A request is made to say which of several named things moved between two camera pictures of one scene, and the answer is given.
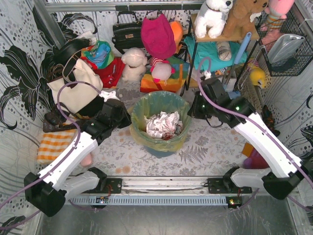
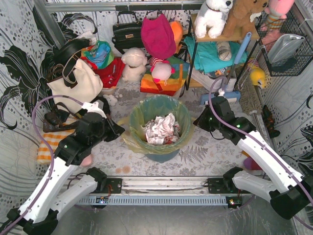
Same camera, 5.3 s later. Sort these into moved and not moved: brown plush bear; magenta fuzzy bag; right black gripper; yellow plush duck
Moved: right black gripper
Not moved: magenta fuzzy bag; yellow plush duck; brown plush bear
